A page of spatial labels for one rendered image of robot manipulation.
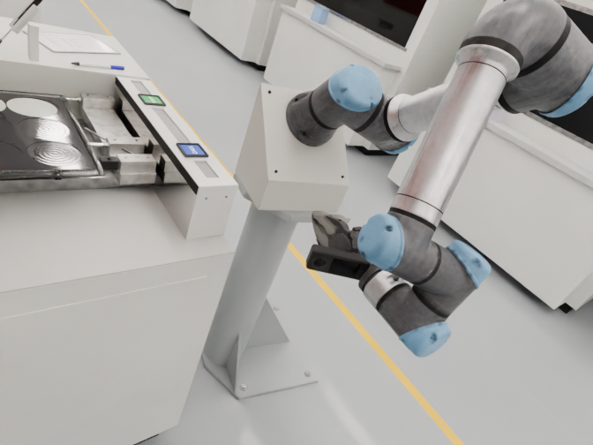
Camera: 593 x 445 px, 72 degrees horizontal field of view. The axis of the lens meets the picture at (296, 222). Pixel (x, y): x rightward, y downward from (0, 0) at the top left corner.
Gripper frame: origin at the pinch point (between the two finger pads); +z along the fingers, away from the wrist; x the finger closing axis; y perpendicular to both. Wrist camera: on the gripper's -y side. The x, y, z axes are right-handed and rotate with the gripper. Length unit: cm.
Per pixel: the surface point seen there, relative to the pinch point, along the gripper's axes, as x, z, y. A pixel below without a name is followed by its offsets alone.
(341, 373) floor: -99, 7, 60
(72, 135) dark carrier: -4, 41, -40
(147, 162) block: -4.3, 29.5, -26.5
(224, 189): -0.4, 12.0, -15.7
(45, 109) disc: -4, 54, -44
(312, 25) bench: -19, 316, 214
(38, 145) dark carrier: -4, 36, -47
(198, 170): 0.8, 17.6, -19.5
